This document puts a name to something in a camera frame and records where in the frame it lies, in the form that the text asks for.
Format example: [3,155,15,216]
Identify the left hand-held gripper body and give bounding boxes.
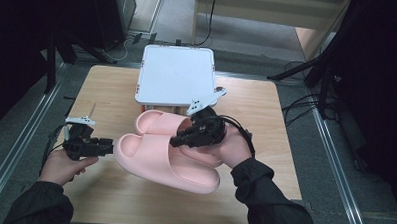
[63,101,100,161]

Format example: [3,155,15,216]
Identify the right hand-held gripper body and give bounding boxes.
[184,86,227,148]

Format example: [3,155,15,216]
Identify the pink slipper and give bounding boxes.
[133,109,226,169]
[113,132,223,196]

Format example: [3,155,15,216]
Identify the white shoe rack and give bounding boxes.
[133,44,220,117]

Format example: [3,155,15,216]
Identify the person's right hand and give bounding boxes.
[193,125,254,171]

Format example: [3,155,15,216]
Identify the person's left hand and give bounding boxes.
[38,148,99,189]

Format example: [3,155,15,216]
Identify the black tripod stand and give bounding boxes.
[43,30,118,97]

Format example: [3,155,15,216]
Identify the black metal stand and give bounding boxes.
[265,43,343,120]

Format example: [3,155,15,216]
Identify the grey tape strip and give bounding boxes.
[298,199,313,211]

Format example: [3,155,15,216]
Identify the black curtain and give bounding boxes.
[316,0,397,213]
[0,0,101,139]

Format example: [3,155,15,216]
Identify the beige wooden cabinet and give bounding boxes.
[191,0,354,63]

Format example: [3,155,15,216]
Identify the black cabinet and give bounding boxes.
[88,0,138,51]

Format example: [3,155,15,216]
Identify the left hand-held gripper black cable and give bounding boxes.
[38,123,70,175]

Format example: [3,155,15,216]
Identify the hand-held gripper black cable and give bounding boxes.
[38,123,70,175]
[214,114,257,158]

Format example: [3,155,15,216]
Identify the right hand-held gripper black cable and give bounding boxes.
[214,114,257,158]

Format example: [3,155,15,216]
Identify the metal floor rail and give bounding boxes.
[0,59,69,215]
[307,105,375,224]

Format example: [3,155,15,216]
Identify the black floor cables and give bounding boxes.
[280,59,342,130]

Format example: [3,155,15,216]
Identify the white floor cable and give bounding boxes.
[101,35,133,63]

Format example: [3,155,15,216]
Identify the black hanging cable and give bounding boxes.
[192,0,218,48]

